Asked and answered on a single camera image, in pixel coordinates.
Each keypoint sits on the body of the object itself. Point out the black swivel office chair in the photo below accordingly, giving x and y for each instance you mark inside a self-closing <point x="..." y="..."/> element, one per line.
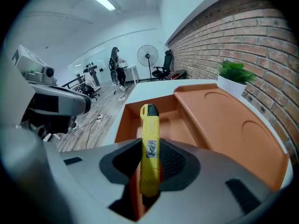
<point x="167" y="62"/>

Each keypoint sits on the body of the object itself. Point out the orange cardboard box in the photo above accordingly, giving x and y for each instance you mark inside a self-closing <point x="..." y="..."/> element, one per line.
<point x="222" y="125"/>

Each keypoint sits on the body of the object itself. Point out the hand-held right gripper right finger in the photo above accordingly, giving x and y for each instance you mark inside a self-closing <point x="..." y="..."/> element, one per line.
<point x="210" y="195"/>

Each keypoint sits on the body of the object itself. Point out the green potted plant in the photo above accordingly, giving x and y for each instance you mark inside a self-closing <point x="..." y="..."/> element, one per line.
<point x="233" y="73"/>

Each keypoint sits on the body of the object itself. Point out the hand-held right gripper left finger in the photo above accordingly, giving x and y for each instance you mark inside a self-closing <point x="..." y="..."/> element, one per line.
<point x="93" y="162"/>

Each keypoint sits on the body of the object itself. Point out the yellow black tool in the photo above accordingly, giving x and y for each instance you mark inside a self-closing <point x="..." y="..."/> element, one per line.
<point x="150" y="127"/>

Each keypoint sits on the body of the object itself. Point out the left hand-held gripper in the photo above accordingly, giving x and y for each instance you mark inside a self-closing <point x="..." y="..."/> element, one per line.
<point x="25" y="59"/>

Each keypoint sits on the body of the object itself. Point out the black standing fan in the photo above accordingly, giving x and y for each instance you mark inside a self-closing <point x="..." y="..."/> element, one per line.
<point x="147" y="55"/>

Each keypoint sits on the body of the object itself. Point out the small white table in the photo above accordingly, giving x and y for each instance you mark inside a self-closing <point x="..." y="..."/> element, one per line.
<point x="133" y="69"/>

